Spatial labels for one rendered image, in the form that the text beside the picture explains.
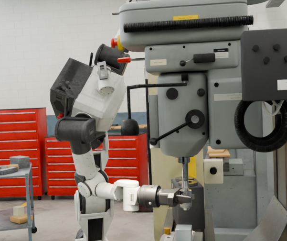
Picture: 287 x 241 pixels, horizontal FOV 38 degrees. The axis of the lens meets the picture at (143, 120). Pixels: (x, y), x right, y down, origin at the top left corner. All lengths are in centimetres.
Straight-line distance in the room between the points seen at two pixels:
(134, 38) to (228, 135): 48
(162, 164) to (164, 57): 197
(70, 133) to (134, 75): 904
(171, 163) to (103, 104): 165
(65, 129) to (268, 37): 92
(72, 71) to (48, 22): 956
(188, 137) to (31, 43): 1017
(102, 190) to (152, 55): 66
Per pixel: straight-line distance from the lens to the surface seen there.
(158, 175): 344
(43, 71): 1140
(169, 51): 154
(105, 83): 177
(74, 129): 177
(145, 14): 155
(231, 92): 153
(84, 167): 187
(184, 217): 191
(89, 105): 184
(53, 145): 667
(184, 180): 167
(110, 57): 201
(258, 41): 130
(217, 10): 155
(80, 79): 191
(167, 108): 155
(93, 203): 221
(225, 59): 153
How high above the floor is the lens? 154
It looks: 3 degrees down
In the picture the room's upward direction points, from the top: 2 degrees counter-clockwise
